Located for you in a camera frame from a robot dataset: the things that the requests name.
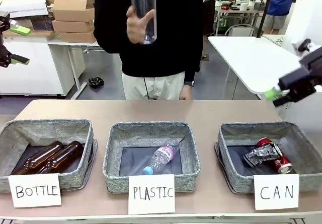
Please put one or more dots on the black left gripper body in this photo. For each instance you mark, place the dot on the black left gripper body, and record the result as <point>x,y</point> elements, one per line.
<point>3,55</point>

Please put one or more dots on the left gripper green-black finger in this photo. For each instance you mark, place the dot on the left gripper green-black finger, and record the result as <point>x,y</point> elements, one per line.
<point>21,30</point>
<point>20,60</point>

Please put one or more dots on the right gripper green-black finger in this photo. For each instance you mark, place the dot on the right gripper green-black finger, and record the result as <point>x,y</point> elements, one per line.
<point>283,101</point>
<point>271,93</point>

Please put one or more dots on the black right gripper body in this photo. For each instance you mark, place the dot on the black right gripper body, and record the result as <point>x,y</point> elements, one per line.
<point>304,80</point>

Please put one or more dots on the crushed silver can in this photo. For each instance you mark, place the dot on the crushed silver can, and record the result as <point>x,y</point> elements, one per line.
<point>261,154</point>

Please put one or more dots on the red drink can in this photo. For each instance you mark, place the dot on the red drink can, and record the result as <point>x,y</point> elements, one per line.
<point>283,162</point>

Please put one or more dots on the brown glass bottle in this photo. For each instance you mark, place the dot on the brown glass bottle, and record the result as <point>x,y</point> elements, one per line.
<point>37,158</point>
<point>63,158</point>

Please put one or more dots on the clear plastic bottle blue cap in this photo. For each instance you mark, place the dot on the clear plastic bottle blue cap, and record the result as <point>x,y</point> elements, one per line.
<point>162,156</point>

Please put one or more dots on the grey fabric basket can label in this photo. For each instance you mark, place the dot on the grey fabric basket can label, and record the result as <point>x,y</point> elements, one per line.
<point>309,158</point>

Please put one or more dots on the white paper sign CAN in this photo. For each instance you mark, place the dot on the white paper sign CAN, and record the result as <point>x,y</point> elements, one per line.
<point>276,192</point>

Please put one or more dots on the grey fabric basket bottle label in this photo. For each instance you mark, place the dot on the grey fabric basket bottle label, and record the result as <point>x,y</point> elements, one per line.
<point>75,168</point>

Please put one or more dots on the grey fabric basket plastic label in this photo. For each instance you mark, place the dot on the grey fabric basket plastic label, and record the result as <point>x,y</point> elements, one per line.
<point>151,133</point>

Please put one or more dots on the person's left hand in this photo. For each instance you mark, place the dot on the person's left hand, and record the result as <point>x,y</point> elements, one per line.
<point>186,93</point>

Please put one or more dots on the person's right hand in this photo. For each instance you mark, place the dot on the person's right hand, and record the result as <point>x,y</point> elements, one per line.
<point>137,27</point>

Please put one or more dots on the white cabinet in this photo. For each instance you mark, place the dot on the white cabinet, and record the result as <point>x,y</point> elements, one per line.
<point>37,65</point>

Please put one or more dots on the black mesh crate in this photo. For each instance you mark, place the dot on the black mesh crate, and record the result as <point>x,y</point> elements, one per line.
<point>42,24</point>

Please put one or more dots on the white box with text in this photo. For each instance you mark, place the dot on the white box with text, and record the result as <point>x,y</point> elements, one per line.
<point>25,6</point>

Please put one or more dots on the white folding table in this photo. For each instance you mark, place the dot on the white folding table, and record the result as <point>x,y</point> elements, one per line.
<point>246,58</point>

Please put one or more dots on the closed flat cardboard box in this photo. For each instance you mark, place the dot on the closed flat cardboard box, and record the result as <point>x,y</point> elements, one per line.
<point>73,26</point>
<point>79,36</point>

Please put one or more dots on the open cardboard box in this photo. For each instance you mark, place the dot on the open cardboard box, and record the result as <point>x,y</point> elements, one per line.
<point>73,8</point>

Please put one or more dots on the white desk with legs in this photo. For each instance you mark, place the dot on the white desk with legs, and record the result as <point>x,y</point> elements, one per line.
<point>75,45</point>

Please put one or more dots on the grey metal chair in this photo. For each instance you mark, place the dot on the grey metal chair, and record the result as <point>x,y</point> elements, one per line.
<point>239,30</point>

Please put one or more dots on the black slanted pole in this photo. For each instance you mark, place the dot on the black slanted pole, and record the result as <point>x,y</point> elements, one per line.
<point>264,12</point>

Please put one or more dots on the background person blue shorts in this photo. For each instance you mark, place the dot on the background person blue shorts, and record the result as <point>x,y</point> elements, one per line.
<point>279,5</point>

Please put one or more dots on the black object on floor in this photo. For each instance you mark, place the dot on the black object on floor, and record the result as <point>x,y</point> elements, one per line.
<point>96,83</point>

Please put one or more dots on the dark wristwatch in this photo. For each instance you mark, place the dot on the dark wristwatch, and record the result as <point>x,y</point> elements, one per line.
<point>189,83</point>

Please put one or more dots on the background work table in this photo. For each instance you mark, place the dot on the background work table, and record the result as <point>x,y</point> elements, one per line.
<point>236,12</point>

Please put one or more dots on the white cylinder container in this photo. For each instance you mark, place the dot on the white cylinder container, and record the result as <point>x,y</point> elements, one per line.
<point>244,7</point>

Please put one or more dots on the person's beige trousers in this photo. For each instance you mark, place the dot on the person's beige trousers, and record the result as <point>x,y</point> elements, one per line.
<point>163,88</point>

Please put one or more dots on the person's black sweater torso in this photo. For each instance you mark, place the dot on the person's black sweater torso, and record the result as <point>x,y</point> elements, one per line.
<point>176,32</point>

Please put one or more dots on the white paper sign BOTTLE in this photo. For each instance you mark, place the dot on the white paper sign BOTTLE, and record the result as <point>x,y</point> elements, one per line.
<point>35,191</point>

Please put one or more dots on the white paper sign PLASTIC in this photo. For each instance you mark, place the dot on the white paper sign PLASTIC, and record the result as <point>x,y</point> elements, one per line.
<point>151,193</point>

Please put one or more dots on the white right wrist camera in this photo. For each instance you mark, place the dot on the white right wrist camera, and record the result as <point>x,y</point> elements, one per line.
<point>303,47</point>

